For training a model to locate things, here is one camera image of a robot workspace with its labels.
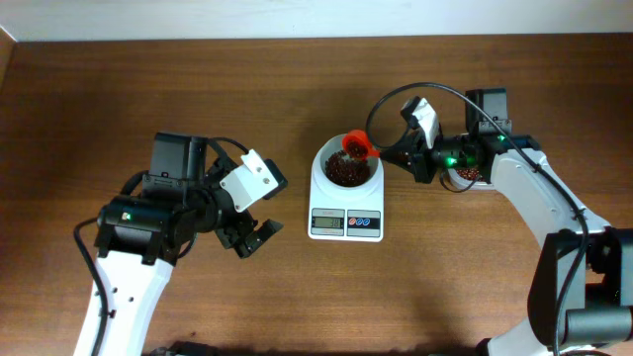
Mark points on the orange plastic measuring scoop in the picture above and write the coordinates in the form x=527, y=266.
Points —
x=357, y=145

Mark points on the white digital kitchen scale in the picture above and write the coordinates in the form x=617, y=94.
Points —
x=346, y=213

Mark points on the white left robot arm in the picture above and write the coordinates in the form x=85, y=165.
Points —
x=128, y=275

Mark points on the clear plastic container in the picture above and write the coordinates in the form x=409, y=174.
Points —
x=461, y=184

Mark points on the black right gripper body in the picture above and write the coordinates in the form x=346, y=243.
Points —
x=427, y=160

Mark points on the white round bowl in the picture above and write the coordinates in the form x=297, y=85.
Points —
x=334, y=145

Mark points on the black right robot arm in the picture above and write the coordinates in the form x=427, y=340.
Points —
x=580, y=299

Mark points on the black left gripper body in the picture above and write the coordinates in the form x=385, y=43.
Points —
x=213, y=211

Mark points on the red beans in bowl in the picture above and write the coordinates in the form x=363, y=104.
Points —
x=345, y=171

